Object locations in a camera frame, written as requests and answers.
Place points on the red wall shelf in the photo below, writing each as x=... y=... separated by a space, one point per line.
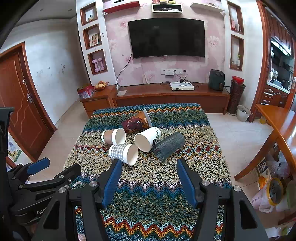
x=120 y=7

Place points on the dark grey ribbed plastic cup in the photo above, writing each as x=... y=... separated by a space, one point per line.
x=168 y=144

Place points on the colourful zigzag knitted blanket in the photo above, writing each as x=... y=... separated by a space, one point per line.
x=150 y=197

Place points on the yellow bottle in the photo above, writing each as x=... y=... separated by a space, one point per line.
x=263 y=119

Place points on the white box wall shelf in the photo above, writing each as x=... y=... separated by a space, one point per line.
x=167 y=11

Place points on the sheet of paper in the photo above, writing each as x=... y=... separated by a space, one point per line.
x=121 y=93

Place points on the small wooden side cabinet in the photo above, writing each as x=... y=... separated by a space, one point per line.
x=97 y=104

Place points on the white mug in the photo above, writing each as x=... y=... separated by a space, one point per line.
x=237 y=27

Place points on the small potted plant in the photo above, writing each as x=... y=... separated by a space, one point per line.
x=238 y=60

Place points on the red gift box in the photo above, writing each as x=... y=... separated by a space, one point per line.
x=85 y=92

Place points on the white paper cup green print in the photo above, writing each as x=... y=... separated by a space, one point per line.
x=148 y=137

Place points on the pink plastic bag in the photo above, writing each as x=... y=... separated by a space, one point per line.
x=261 y=199

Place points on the white waste bin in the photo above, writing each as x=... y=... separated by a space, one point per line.
x=242 y=116

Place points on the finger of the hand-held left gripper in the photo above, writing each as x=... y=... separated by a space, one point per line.
x=38 y=165
x=67 y=173

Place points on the brown wooden door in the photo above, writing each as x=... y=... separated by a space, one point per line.
x=20 y=104

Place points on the white set-top box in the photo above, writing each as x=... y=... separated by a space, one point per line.
x=181 y=87

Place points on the colourful wall picture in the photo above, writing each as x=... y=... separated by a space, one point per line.
x=13 y=150

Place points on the dark red printed paper cup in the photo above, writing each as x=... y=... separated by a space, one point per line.
x=136 y=122

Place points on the small figurine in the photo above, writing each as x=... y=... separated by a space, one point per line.
x=91 y=18

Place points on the tall brown basket red lid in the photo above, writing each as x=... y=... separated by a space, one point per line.
x=235 y=97

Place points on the framed photo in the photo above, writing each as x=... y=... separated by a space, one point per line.
x=94 y=40

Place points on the orange wooden table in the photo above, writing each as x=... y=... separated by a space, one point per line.
x=277 y=115

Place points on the wooden kitchen door frame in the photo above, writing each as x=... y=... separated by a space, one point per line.
x=261 y=69

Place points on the dark grey air fryer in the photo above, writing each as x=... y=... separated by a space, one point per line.
x=216 y=80

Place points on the pink dumbbell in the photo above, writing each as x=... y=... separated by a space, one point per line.
x=95 y=65
x=101 y=64

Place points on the brown and white paper cup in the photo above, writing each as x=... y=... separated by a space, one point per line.
x=108 y=136

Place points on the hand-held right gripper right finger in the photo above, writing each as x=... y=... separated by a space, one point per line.
x=186 y=183

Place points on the bowl of fruit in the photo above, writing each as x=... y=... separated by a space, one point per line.
x=101 y=86

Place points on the white plastic bag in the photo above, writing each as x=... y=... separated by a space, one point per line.
x=278 y=165

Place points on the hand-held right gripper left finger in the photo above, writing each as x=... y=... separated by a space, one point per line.
x=112 y=182

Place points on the orange and blue carton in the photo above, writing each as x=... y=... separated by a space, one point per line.
x=262 y=169

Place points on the black flat television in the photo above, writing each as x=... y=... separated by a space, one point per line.
x=166 y=37

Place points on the grey checked paper cup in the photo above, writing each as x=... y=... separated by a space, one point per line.
x=118 y=151

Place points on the long wooden television cabinet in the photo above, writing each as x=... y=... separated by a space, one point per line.
x=161 y=97

